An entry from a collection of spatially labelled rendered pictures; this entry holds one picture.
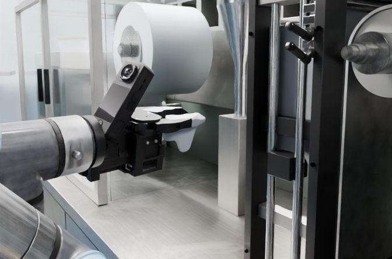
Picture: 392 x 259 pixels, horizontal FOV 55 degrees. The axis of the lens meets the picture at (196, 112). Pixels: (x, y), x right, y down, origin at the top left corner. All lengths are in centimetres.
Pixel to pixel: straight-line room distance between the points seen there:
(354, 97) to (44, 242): 56
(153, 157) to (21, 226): 27
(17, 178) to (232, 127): 68
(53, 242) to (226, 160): 77
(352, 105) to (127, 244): 58
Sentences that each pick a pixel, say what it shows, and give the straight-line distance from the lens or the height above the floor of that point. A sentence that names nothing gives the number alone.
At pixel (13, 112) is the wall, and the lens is 367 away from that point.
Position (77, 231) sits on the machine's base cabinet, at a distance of 129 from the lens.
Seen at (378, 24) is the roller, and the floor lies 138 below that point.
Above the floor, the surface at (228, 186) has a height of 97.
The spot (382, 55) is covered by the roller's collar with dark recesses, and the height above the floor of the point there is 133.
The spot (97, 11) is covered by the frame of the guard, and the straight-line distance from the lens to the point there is 111.
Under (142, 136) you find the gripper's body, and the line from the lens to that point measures 54.
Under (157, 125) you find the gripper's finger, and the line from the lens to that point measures 53.
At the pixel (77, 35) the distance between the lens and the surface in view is 127.
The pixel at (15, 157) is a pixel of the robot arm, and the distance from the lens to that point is 45.
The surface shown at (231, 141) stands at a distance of 104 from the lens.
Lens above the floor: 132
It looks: 8 degrees down
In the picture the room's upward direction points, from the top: straight up
